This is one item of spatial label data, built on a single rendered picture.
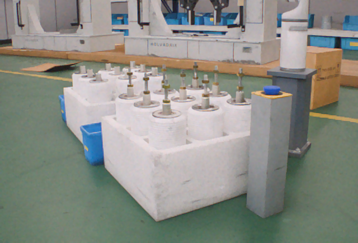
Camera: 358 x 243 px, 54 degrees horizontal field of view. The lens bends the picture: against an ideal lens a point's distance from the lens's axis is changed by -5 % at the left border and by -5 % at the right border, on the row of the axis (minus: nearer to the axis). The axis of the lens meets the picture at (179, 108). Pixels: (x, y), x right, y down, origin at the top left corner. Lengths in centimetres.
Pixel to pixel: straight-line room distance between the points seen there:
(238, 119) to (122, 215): 40
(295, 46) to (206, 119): 49
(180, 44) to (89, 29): 127
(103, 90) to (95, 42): 282
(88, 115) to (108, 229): 55
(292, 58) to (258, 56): 168
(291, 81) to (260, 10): 176
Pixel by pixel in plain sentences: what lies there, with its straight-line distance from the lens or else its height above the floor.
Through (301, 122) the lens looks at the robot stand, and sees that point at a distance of 135.
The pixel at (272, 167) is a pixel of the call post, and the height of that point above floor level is 14.
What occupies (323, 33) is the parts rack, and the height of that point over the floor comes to 21.
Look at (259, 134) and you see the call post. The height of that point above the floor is 22.
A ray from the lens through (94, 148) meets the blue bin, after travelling 127.
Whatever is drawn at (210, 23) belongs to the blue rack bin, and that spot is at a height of 30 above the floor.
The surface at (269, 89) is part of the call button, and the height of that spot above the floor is 33.
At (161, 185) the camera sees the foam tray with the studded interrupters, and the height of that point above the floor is 10.
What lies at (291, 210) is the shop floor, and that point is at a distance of 103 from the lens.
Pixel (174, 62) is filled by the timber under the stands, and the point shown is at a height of 5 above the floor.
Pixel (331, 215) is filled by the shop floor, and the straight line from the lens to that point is 103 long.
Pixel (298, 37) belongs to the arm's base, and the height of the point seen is 42.
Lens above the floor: 51
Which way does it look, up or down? 15 degrees down
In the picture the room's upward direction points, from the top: 1 degrees counter-clockwise
